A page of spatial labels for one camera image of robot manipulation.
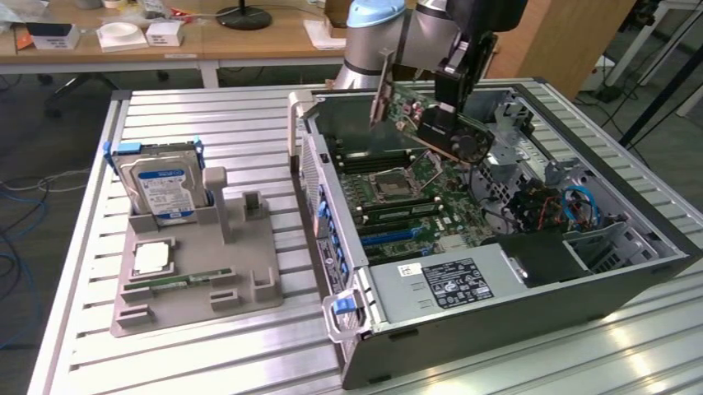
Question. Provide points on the plain white box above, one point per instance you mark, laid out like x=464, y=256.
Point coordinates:
x=164, y=37

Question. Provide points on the grey metal disk bay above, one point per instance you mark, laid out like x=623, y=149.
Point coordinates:
x=604, y=247

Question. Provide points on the CPU socket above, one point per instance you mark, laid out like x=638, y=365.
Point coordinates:
x=392, y=185

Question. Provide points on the white round container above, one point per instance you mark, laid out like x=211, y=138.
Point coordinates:
x=123, y=37

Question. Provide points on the perforated metal drive cage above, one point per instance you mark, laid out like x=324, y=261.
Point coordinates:
x=499, y=164

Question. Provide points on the black chair base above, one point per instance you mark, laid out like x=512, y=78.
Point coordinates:
x=71, y=86

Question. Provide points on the blue expansion slot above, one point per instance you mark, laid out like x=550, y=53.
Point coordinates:
x=390, y=238

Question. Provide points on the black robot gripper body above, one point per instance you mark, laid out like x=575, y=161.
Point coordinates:
x=488, y=16

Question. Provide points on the grey power supply unit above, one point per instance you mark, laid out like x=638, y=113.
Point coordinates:
x=395, y=296

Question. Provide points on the black RAM stick in slot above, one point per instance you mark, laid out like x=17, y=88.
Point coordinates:
x=395, y=210

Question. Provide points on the green RAM stick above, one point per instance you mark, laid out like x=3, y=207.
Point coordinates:
x=172, y=280

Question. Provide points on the metal socket cover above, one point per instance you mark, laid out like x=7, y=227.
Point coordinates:
x=428, y=173

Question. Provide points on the brown cardboard box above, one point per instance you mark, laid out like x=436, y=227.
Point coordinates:
x=335, y=14

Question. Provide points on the black lamp base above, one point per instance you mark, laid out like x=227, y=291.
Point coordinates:
x=244, y=18

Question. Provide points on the clear plastic bag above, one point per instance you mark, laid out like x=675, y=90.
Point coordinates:
x=21, y=10

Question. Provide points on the green motherboard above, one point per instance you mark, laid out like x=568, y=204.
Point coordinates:
x=450, y=205

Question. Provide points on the RAM stick with white label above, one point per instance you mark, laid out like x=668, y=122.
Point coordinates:
x=353, y=155

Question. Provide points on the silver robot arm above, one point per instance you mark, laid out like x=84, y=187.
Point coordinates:
x=373, y=41

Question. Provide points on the white paper stack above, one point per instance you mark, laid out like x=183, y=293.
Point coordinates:
x=321, y=37

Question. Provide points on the silver CPU chip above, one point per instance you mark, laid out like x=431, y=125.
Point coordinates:
x=152, y=259

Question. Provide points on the orange booklet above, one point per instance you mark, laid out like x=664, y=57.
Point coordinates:
x=23, y=41

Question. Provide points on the wooden desk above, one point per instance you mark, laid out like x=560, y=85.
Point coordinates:
x=247, y=45

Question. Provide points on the grey parts rack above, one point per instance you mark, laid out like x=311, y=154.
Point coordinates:
x=192, y=263

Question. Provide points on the graphics card with black fan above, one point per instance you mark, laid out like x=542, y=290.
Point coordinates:
x=450, y=127

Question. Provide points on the wooden cabinet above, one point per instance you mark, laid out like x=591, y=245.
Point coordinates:
x=560, y=49

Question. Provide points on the white box with black top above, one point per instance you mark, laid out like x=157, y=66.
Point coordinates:
x=52, y=41

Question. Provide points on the black slanted stand pole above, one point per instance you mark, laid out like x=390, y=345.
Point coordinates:
x=662, y=82

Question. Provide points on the hard disk in blue caddy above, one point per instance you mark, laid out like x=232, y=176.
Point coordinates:
x=159, y=189

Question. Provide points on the open black PC case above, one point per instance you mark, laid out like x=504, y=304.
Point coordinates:
x=494, y=321

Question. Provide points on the white desk label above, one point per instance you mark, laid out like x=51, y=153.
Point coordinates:
x=179, y=55

